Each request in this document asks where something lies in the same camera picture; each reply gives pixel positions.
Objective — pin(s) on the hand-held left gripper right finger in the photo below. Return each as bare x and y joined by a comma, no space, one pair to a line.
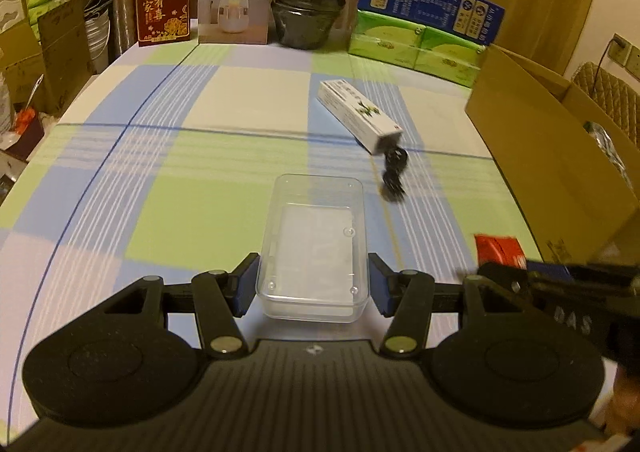
378,287

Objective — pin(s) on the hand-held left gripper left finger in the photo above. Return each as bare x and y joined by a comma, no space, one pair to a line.
247,287

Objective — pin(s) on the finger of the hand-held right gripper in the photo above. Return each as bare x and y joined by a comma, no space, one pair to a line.
557,271
505,277

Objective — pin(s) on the red snack packet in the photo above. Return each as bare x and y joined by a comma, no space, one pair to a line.
495,249

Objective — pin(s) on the clear plastic box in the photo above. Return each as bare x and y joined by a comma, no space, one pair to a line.
310,242

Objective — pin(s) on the brown cardboard box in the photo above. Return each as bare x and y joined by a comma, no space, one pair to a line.
525,132

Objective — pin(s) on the checked cloth desktop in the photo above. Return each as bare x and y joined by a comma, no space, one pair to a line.
175,172

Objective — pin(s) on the long white carton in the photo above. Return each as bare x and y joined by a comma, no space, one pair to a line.
355,110

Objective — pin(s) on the quilted beige chair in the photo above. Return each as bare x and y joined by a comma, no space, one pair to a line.
615,92

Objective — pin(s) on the green tissue pack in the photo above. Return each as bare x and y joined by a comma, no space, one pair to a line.
385,40
450,57

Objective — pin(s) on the metal bucket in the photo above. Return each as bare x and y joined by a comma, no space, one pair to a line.
97,40

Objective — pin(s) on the red and gold gift box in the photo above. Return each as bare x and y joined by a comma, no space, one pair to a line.
162,2

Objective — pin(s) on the open brown cardboard carton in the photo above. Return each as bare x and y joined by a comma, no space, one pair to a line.
65,52

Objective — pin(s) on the small green packet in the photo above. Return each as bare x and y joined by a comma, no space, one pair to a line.
45,0

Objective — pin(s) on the wall socket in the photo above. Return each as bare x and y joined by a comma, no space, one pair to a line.
627,51

